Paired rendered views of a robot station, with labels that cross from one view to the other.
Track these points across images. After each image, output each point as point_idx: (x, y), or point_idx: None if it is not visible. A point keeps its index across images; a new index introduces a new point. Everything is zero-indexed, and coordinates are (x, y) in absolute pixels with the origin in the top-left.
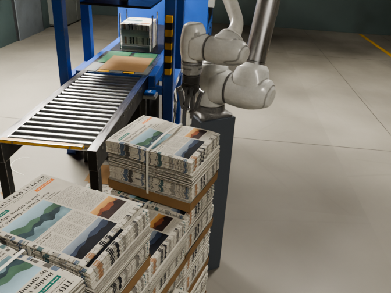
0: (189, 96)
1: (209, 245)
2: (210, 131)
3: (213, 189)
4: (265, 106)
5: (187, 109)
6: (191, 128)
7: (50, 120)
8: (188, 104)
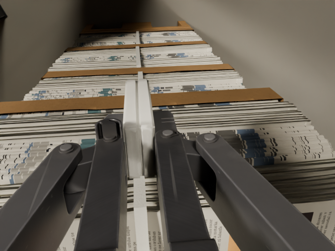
0: (119, 243)
1: (211, 49)
2: (328, 203)
3: None
4: None
5: (127, 179)
6: (220, 227)
7: None
8: (123, 176)
